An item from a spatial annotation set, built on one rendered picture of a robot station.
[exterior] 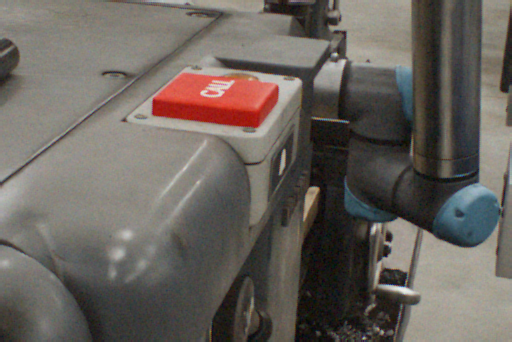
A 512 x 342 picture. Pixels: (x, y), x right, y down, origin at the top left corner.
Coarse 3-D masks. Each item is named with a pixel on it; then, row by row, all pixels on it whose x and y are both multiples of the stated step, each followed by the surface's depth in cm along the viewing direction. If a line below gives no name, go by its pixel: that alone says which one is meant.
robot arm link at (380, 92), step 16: (352, 64) 135; (368, 64) 135; (352, 80) 134; (368, 80) 133; (384, 80) 133; (400, 80) 133; (352, 96) 134; (368, 96) 133; (384, 96) 133; (400, 96) 132; (352, 112) 135; (368, 112) 134; (384, 112) 133; (400, 112) 133; (352, 128) 138; (368, 128) 135; (384, 128) 134; (400, 128) 134
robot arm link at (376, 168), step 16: (352, 144) 137; (368, 144) 135; (384, 144) 134; (400, 144) 135; (352, 160) 137; (368, 160) 135; (384, 160) 134; (400, 160) 133; (352, 176) 138; (368, 176) 135; (384, 176) 133; (352, 192) 138; (368, 192) 136; (384, 192) 133; (352, 208) 139; (368, 208) 137; (384, 208) 135
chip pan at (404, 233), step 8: (392, 224) 242; (400, 224) 242; (408, 224) 242; (392, 232) 237; (400, 232) 238; (408, 232) 238; (416, 232) 238; (400, 240) 233; (408, 240) 234; (392, 248) 229; (400, 248) 229; (408, 248) 230; (392, 256) 225; (400, 256) 225; (408, 256) 226; (392, 264) 221; (400, 264) 222; (408, 264) 222; (408, 272) 218; (400, 312) 201
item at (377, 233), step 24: (336, 192) 167; (336, 216) 168; (336, 240) 169; (360, 240) 175; (384, 240) 177; (336, 264) 171; (360, 264) 177; (384, 264) 188; (336, 288) 172; (360, 288) 173; (336, 312) 173
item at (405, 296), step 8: (376, 288) 173; (384, 288) 172; (392, 288) 172; (400, 288) 172; (408, 288) 172; (376, 296) 172; (384, 296) 172; (392, 296) 171; (400, 296) 171; (408, 296) 171; (416, 296) 171; (400, 304) 172; (408, 304) 171; (416, 304) 171
